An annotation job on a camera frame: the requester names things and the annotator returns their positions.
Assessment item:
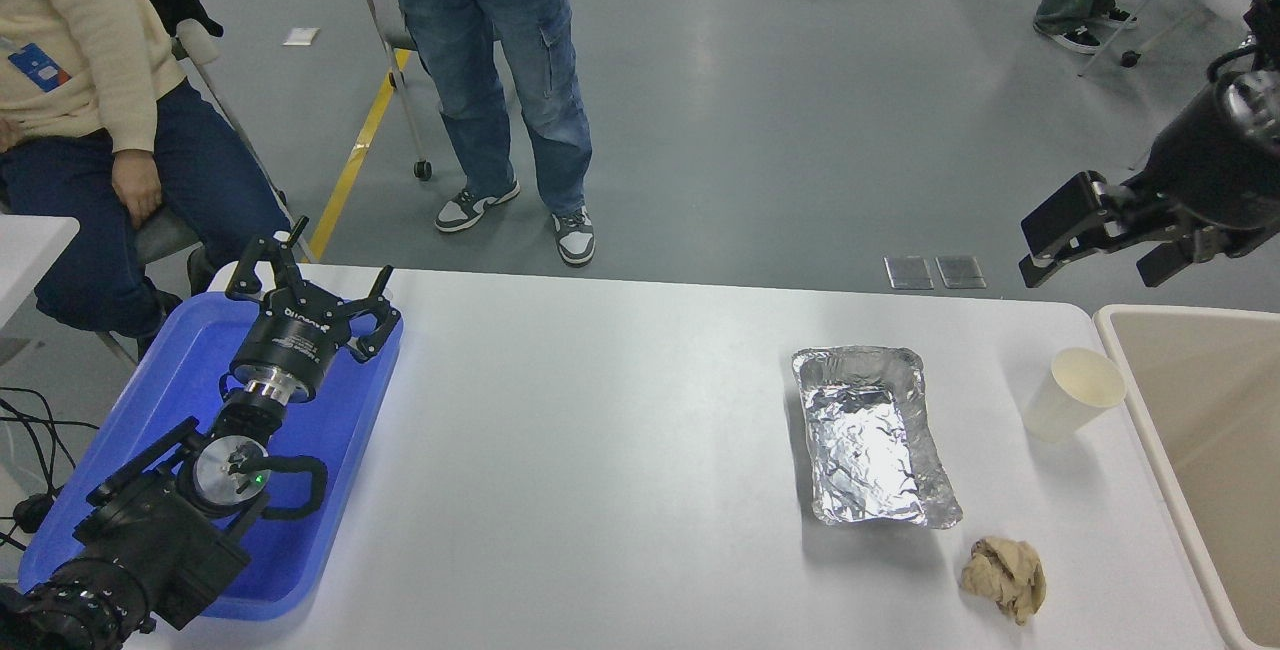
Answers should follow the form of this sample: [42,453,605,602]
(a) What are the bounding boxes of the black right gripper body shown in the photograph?
[1138,78,1280,233]

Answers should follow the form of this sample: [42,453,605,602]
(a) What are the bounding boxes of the large pale bin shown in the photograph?
[1093,303,1280,650]

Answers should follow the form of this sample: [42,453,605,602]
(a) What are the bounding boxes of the grey chair with black back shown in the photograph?
[78,0,319,369]

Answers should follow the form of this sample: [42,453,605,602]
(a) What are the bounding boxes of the blue plastic tray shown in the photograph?
[18,290,405,623]

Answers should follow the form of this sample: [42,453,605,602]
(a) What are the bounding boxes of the metal floor plate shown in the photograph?
[885,256,934,291]
[936,255,987,290]

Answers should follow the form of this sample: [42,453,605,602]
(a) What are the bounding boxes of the standing person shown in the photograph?
[365,0,597,268]

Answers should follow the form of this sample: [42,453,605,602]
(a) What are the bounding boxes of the white side table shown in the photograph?
[0,214,81,331]

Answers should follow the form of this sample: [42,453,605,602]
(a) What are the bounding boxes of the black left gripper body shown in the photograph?
[230,295,354,402]

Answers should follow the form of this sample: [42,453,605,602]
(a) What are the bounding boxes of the black cables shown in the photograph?
[0,385,101,556]

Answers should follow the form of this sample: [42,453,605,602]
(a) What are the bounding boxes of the seated person's left hand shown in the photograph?
[110,148,164,228]

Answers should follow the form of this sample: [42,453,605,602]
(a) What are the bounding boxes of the pale paper cup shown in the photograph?
[1022,346,1128,444]

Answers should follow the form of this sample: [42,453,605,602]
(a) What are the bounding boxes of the crumpled tan paper ball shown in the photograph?
[960,535,1048,626]

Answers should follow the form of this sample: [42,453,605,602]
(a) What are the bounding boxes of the silver foil tray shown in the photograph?
[791,345,963,530]

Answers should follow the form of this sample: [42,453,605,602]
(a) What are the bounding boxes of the grey wheeled office chair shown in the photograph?
[330,0,433,181]

